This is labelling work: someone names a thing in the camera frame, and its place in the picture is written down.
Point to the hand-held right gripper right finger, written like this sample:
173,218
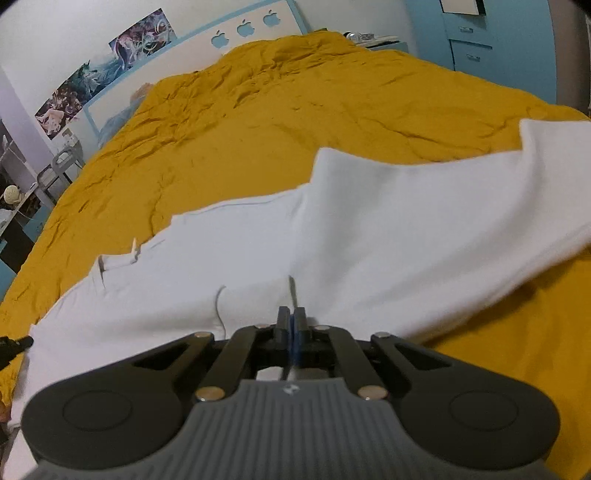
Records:
301,323

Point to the white and blue headboard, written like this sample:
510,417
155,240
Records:
194,50

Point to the teal wall poster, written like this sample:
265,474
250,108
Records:
94,81

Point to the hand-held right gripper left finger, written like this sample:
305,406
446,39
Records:
282,323

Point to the dark desk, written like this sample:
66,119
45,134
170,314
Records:
18,230

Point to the white printed t-shirt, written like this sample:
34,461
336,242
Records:
351,240

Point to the grey chair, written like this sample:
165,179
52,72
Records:
62,168

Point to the purple wall poster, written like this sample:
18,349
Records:
143,34

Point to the yellow blanket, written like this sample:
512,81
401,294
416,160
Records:
258,120

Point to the blue pillow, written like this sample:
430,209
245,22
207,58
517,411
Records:
117,120

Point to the cream round ball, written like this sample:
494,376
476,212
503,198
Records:
11,194

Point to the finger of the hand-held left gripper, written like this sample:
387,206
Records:
18,345

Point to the blue drawer cabinet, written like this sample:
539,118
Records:
489,41

